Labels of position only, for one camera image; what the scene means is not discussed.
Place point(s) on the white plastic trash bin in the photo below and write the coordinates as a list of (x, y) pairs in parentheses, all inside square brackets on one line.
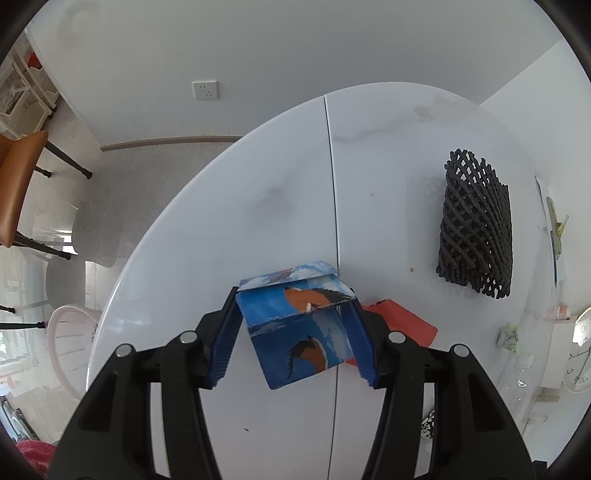
[(70, 334)]

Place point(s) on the black foam mesh sleeve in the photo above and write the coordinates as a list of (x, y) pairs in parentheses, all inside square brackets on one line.
[(476, 237)]

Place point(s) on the blue bird-print paper wrapper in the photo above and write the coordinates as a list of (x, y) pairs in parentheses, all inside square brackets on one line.
[(295, 319)]

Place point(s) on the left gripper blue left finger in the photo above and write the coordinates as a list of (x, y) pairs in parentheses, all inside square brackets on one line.
[(109, 435)]

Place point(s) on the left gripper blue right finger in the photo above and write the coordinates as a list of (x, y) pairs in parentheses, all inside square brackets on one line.
[(475, 436)]

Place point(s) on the small green crumpled wrapper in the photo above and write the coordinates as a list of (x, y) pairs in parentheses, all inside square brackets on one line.
[(509, 338)]

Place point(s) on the white shelf rack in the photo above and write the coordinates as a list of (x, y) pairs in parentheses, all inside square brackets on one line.
[(28, 96)]

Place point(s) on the white wall socket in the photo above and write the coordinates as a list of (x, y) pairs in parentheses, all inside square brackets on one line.
[(204, 90)]

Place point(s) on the red flat paper packet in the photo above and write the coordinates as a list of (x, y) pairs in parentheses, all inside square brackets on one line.
[(394, 315)]

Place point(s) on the round white wall clock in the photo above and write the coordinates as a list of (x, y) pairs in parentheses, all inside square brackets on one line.
[(577, 378)]

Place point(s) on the white box under clock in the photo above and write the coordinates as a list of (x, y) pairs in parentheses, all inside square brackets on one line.
[(558, 355)]

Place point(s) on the brown white snack wrapper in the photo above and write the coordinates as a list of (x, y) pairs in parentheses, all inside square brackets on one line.
[(428, 426)]

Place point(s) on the orange leather chair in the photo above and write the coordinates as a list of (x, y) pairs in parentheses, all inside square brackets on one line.
[(19, 160)]

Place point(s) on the clear plastic water bottle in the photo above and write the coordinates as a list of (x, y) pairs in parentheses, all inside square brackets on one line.
[(517, 385)]

